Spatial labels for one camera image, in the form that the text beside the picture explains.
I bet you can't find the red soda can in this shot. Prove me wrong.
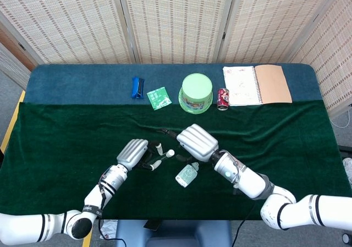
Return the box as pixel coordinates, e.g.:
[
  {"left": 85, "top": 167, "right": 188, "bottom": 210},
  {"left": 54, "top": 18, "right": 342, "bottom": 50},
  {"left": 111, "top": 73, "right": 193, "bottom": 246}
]
[{"left": 216, "top": 87, "right": 230, "bottom": 112}]

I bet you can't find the small white green bottle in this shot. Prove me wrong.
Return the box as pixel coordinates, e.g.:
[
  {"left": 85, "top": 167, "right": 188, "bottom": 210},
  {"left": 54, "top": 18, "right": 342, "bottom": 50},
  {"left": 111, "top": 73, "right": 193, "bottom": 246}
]
[{"left": 174, "top": 161, "right": 200, "bottom": 189}]

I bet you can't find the dark green velvet cloth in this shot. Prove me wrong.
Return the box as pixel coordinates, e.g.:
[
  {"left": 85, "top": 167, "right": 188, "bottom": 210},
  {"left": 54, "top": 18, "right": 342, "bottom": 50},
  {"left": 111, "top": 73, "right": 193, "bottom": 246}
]
[{"left": 0, "top": 100, "right": 352, "bottom": 222}]

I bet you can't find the blue table cover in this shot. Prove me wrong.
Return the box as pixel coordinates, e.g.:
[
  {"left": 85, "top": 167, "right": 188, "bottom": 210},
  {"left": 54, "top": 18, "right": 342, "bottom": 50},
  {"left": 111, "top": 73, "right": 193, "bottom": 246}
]
[{"left": 24, "top": 63, "right": 323, "bottom": 106}]

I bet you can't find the narrow woven screen panel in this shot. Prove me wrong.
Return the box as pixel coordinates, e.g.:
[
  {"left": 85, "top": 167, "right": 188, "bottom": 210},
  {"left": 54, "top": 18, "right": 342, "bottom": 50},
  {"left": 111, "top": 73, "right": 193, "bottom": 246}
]
[{"left": 0, "top": 41, "right": 32, "bottom": 90}]

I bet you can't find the green white sachet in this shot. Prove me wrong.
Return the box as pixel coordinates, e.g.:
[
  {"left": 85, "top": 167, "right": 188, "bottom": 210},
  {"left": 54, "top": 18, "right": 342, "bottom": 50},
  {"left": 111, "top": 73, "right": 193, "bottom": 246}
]
[{"left": 146, "top": 86, "right": 173, "bottom": 111}]

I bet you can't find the woven bamboo folding screen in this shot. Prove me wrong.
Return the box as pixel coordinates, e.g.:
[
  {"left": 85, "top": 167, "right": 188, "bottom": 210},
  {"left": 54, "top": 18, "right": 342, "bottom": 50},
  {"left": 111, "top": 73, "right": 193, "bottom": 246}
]
[{"left": 0, "top": 0, "right": 352, "bottom": 119}]

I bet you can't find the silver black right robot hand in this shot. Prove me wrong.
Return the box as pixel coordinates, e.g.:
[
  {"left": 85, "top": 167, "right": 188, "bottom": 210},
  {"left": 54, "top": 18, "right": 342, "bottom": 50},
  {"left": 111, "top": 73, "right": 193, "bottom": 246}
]
[{"left": 156, "top": 123, "right": 220, "bottom": 163}]

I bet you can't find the white plastic bag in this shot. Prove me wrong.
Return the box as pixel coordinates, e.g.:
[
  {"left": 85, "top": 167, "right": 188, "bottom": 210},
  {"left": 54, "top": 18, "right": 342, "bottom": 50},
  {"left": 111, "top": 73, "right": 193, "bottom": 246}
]
[{"left": 342, "top": 157, "right": 352, "bottom": 189}]

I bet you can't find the flat black device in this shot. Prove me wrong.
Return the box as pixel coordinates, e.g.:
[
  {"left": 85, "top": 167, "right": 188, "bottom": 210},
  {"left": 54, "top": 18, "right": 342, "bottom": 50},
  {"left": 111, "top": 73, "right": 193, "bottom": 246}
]
[{"left": 143, "top": 219, "right": 163, "bottom": 232}]

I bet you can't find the thin white floor cable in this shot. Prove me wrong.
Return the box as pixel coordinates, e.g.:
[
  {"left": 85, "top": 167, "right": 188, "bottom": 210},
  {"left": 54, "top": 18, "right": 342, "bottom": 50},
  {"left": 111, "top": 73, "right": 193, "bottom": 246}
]
[{"left": 329, "top": 116, "right": 350, "bottom": 130}]

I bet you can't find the open spiral notebook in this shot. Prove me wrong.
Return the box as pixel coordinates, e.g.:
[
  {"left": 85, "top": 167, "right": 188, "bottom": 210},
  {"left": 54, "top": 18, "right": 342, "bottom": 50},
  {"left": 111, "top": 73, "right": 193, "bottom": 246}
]
[{"left": 222, "top": 64, "right": 293, "bottom": 107}]

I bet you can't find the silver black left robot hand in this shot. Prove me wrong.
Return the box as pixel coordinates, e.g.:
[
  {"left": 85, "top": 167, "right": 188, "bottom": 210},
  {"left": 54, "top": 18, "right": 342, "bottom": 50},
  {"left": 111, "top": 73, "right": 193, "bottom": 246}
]
[{"left": 116, "top": 138, "right": 169, "bottom": 172}]

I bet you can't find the blue snack packet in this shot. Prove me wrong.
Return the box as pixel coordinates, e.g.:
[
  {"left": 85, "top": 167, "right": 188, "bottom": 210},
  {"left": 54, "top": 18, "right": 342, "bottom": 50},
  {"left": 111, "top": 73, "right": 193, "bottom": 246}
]
[{"left": 129, "top": 76, "right": 146, "bottom": 100}]

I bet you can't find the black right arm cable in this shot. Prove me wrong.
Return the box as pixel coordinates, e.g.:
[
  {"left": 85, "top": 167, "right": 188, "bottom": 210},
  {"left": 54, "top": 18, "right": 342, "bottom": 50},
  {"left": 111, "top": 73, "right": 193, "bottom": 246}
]
[{"left": 233, "top": 200, "right": 260, "bottom": 247}]

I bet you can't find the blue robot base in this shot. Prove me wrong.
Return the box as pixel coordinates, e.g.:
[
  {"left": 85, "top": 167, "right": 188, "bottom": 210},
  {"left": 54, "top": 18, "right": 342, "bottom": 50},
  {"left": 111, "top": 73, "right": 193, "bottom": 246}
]
[{"left": 114, "top": 219, "right": 233, "bottom": 247}]

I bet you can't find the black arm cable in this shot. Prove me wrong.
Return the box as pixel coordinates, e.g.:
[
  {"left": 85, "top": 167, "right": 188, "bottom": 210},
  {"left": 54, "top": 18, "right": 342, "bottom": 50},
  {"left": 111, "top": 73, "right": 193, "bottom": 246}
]
[
  {"left": 233, "top": 200, "right": 260, "bottom": 247},
  {"left": 97, "top": 185, "right": 123, "bottom": 243}
]

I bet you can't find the upturned green plastic bucket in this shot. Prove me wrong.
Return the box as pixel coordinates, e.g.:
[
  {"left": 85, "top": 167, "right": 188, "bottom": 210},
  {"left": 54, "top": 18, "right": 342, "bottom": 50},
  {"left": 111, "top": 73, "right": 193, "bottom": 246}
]
[{"left": 178, "top": 73, "right": 214, "bottom": 116}]

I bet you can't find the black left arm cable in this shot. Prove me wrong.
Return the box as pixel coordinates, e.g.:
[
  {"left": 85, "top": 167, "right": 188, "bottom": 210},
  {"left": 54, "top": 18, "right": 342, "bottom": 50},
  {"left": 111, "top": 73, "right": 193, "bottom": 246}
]
[{"left": 97, "top": 185, "right": 123, "bottom": 243}]

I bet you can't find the crumpled white paper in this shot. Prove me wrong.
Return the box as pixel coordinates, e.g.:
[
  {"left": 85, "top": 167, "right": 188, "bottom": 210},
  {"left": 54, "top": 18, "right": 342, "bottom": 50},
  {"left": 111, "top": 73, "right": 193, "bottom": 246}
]
[{"left": 99, "top": 219, "right": 119, "bottom": 240}]

